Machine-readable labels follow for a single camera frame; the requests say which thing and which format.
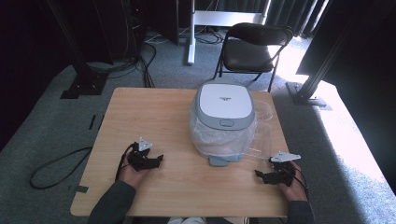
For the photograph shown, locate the person's right hand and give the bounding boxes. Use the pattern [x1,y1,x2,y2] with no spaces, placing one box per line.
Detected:
[277,161,310,203]

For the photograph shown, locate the desk with white frame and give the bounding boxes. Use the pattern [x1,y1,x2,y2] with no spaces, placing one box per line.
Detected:
[186,0,271,66]

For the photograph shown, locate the black metal stand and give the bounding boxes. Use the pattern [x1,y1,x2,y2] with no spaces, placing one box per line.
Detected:
[285,0,372,107]
[46,0,109,100]

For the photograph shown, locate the person's white shoe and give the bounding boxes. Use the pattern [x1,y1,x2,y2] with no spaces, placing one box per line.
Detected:
[167,216,207,224]

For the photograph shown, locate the left hand-held gripper cable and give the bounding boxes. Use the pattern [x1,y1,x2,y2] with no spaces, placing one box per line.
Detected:
[115,143,138,182]

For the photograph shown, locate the hand-held gripper cable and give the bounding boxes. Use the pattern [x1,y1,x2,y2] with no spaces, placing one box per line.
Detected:
[115,143,138,182]
[281,167,310,200]

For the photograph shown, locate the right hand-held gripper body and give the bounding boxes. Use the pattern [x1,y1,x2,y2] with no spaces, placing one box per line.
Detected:
[268,150,303,188]

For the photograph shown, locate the cables under desk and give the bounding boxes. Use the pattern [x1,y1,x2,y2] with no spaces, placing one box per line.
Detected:
[178,26,226,46]

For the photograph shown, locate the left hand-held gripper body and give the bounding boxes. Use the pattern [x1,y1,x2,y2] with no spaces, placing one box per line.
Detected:
[125,136,157,173]

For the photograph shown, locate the bundle of black floor cables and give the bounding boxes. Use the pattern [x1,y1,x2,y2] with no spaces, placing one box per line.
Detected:
[87,40,157,89]

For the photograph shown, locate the black cable on floor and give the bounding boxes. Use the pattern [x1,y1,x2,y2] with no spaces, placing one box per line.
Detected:
[29,146,94,190]

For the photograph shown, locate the clear plastic clamshell container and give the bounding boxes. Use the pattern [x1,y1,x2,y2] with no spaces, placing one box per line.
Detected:
[247,98,276,162]

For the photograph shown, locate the person's left hand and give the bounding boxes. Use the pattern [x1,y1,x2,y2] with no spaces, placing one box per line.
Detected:
[118,162,151,189]

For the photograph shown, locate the translucent white plastic bag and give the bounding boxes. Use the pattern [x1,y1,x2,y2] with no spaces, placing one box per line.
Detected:
[190,108,258,159]

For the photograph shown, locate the right hand-held gripper cable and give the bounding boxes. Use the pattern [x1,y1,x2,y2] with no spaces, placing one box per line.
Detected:
[281,167,310,200]

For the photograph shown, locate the black folding chair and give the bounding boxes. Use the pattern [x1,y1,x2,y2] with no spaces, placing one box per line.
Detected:
[213,21,294,93]

